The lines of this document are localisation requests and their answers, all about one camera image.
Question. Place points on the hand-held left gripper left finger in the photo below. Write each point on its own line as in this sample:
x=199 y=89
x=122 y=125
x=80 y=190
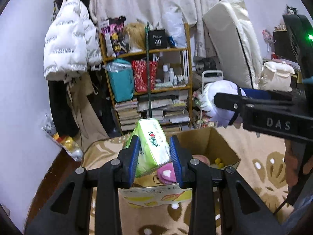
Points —
x=135 y=161

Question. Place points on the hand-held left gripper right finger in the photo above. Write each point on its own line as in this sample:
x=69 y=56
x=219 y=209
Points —
x=175 y=161

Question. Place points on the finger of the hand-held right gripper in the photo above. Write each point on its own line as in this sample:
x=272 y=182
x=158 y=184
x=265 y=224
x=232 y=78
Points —
x=234 y=105

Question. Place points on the pink plush toy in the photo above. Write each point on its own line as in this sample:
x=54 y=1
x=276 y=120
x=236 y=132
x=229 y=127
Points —
x=166 y=173

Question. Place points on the green tissue pack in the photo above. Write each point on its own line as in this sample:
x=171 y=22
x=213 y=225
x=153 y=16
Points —
x=151 y=146

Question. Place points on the pale-haired plush doll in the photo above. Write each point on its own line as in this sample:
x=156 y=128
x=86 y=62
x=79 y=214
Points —
x=220 y=88

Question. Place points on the printed cardboard box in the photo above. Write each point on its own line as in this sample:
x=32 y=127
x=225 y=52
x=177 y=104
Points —
x=207 y=139

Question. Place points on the yellow plush toy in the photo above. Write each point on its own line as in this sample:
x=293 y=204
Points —
x=219 y=164

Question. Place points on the person's right hand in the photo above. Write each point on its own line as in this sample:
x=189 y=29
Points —
x=292 y=166

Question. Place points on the white trolley cart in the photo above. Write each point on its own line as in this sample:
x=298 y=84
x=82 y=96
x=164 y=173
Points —
x=212 y=73

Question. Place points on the cream cushion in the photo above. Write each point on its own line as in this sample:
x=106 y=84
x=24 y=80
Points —
x=276 y=76

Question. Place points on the stack of books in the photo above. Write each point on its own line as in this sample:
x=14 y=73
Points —
x=127 y=112

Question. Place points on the beige patterned blanket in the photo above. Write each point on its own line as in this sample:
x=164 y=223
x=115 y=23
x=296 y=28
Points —
x=256 y=181

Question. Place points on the black tote bag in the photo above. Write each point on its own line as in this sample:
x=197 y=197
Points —
x=106 y=107

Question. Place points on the white mattress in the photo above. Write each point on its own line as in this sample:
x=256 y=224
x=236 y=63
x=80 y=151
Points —
x=232 y=41

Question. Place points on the group of cosmetic bottles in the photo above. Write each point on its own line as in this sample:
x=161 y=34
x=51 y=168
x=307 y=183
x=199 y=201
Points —
x=174 y=78

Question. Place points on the beige hanging trousers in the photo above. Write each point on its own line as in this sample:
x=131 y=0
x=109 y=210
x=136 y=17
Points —
x=85 y=117

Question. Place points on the plastic bag of toys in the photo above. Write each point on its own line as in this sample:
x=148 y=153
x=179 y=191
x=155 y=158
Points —
x=68 y=144

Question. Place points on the teal bag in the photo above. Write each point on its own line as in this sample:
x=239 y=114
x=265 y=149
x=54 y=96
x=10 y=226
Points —
x=121 y=83

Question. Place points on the green pole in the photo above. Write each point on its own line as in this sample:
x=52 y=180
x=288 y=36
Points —
x=148 y=78

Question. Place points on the red gift bag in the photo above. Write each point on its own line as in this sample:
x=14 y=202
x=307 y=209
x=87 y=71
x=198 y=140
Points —
x=141 y=76

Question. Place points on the yellow shelf rack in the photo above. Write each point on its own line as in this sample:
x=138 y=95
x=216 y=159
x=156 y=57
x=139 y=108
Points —
x=166 y=51

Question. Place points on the black hanging garment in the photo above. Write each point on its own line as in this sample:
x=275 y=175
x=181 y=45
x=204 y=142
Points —
x=61 y=112

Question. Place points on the person's jeans leg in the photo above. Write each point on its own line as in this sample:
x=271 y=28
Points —
x=303 y=215

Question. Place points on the white plastic bag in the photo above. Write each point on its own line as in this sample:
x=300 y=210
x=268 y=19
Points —
x=174 y=27

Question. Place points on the black box with white print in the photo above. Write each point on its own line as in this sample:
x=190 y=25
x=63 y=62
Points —
x=157 y=39

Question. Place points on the blonde wig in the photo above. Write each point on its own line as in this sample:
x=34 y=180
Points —
x=134 y=35

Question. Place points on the purple printed packet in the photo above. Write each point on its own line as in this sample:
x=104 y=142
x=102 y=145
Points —
x=113 y=36

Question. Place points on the white puffer jacket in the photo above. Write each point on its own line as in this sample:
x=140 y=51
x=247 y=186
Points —
x=68 y=41

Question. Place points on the pale curtain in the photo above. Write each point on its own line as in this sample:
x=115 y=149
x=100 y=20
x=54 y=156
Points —
x=146 y=0

